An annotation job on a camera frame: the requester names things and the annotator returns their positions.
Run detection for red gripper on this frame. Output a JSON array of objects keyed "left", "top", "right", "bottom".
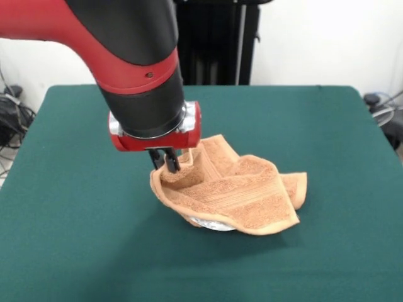
[{"left": 108, "top": 100, "right": 202, "bottom": 174}]

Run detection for dark green table cloth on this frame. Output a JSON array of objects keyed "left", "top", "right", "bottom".
[{"left": 0, "top": 84, "right": 403, "bottom": 302}]

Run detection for tan terry towel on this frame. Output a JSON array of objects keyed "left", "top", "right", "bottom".
[{"left": 149, "top": 134, "right": 309, "bottom": 237}]

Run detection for black cable bundle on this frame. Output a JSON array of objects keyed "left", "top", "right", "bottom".
[{"left": 0, "top": 84, "right": 37, "bottom": 152}]

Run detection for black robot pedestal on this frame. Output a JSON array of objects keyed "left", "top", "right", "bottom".
[{"left": 174, "top": 0, "right": 262, "bottom": 86}]

